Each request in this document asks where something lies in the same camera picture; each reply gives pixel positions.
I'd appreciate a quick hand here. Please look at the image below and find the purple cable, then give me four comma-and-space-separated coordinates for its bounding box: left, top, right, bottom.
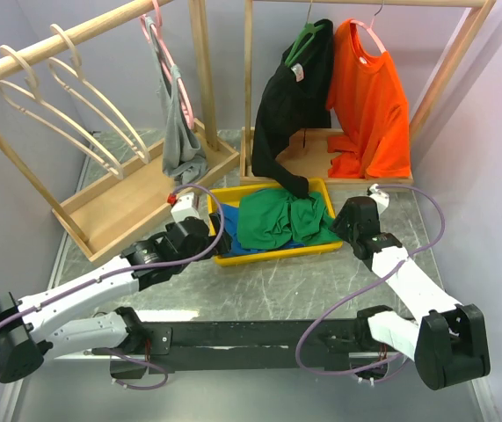
0, 183, 226, 380
295, 184, 447, 375

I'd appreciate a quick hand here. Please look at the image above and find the green tank top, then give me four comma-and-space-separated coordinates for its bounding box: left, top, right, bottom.
236, 188, 339, 251

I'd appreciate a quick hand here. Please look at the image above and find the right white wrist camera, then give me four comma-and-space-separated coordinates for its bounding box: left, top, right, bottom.
367, 184, 390, 214

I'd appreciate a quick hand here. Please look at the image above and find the yellow plastic tray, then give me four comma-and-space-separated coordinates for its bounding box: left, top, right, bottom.
212, 178, 343, 266

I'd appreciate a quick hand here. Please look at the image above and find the orange t-shirt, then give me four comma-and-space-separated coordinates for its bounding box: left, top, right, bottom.
326, 19, 411, 179

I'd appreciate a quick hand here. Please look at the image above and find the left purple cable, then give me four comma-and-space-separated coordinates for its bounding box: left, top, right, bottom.
0, 183, 226, 380

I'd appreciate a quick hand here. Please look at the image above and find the grey tank top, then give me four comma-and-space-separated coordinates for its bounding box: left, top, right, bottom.
142, 15, 210, 186

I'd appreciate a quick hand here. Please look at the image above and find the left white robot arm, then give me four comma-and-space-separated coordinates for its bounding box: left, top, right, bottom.
0, 210, 231, 383

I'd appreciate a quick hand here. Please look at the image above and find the wooden hanger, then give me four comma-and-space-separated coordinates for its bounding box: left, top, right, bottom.
47, 24, 150, 164
0, 44, 126, 181

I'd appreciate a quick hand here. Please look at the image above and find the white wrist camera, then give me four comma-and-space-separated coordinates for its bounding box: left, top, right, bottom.
367, 184, 390, 214
167, 193, 200, 223

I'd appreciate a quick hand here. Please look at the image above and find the pink hanger rack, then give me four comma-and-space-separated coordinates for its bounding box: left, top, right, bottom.
140, 0, 195, 130
351, 0, 387, 54

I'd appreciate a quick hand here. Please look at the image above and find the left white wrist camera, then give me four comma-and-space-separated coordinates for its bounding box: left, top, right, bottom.
167, 193, 200, 223

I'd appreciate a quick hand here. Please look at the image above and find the pink hanger right rack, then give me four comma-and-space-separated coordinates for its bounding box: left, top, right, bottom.
351, 0, 387, 54

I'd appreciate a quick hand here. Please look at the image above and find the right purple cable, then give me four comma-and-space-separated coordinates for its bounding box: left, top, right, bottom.
295, 184, 447, 375

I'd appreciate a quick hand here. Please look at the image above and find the blue garment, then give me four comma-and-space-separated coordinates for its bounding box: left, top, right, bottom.
219, 202, 322, 257

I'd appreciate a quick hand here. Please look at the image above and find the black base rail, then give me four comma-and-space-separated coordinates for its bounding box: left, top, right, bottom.
91, 316, 414, 380

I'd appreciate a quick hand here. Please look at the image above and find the black t-shirt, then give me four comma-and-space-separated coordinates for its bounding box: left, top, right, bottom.
251, 18, 334, 199

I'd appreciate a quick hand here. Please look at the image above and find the left wooden clothes rack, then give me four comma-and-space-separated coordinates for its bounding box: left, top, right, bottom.
0, 1, 239, 264

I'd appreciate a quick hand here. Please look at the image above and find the green hanger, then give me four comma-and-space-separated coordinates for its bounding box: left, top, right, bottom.
284, 1, 325, 68

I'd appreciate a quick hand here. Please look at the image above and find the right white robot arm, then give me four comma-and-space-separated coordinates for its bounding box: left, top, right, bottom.
331, 193, 491, 390

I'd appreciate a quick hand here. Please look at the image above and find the pink hanger left rack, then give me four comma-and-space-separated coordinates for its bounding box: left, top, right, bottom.
140, 0, 195, 130

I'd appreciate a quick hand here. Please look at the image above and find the right wooden clothes rack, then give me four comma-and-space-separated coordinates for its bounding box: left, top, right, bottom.
240, 0, 496, 189

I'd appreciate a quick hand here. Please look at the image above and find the wooden clothes rack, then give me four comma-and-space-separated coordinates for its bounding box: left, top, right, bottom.
0, 1, 239, 264
240, 0, 496, 189

